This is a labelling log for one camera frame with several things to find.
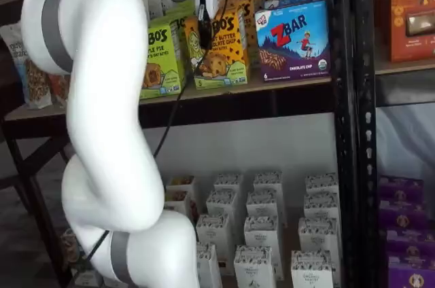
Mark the wooden shelf board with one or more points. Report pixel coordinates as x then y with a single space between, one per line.
401 67
255 89

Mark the blue Zbar chocolate chip box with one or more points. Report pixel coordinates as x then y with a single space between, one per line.
292 47

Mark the orange Bobo's peanut butter box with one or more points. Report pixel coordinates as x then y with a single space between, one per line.
227 60

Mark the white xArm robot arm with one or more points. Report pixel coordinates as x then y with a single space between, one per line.
102 98

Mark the white patterned carton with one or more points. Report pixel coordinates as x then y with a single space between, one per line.
228 182
321 184
321 206
268 182
212 233
253 267
311 271
317 237
263 204
208 267
221 204
261 233

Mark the white Purely Elizabeth granola bag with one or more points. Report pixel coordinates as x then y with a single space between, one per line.
34 81
59 87

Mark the white carton boxes group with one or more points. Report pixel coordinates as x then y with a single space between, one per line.
290 244

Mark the purple box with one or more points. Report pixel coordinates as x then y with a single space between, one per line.
401 216
399 189
409 244
411 274

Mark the white carton with colourful top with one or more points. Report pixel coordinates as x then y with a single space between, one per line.
176 201
180 184

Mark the black metal shelf rack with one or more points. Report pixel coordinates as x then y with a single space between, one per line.
345 131
368 165

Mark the plain white pouch bag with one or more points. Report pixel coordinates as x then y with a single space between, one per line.
154 6

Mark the green Bobo's apple pie box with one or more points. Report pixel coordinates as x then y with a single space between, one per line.
163 60

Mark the clear granola pouch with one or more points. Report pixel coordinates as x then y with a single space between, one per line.
70 247

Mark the large orange illustrated box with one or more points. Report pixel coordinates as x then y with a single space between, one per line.
408 2

